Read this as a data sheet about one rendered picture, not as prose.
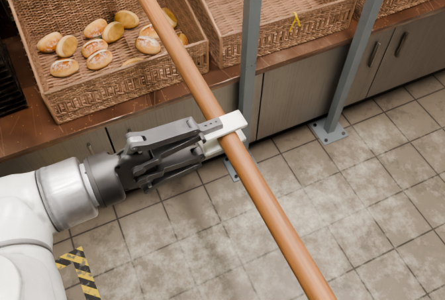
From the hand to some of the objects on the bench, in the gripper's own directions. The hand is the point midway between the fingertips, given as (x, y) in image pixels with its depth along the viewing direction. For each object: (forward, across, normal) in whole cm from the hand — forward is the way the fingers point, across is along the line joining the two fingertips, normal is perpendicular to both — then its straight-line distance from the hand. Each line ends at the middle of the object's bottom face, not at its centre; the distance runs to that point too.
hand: (222, 133), depth 64 cm
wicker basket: (-2, +59, -88) cm, 106 cm away
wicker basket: (+58, +59, -86) cm, 120 cm away
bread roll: (+6, +58, -98) cm, 114 cm away
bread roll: (+10, +58, -84) cm, 102 cm away
